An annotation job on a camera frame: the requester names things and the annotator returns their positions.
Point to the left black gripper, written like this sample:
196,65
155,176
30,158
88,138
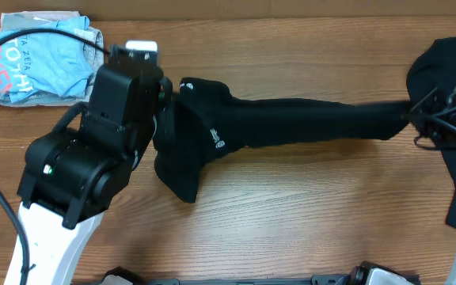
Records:
164,93

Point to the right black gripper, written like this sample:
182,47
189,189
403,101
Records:
427,106

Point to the black t-shirt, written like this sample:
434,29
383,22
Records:
207,123

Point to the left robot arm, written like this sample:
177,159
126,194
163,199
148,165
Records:
72,173

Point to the black shirt pile at right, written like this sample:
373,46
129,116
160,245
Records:
434,72

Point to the light blue printed t-shirt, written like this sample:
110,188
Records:
45,66

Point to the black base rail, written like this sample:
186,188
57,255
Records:
120,276

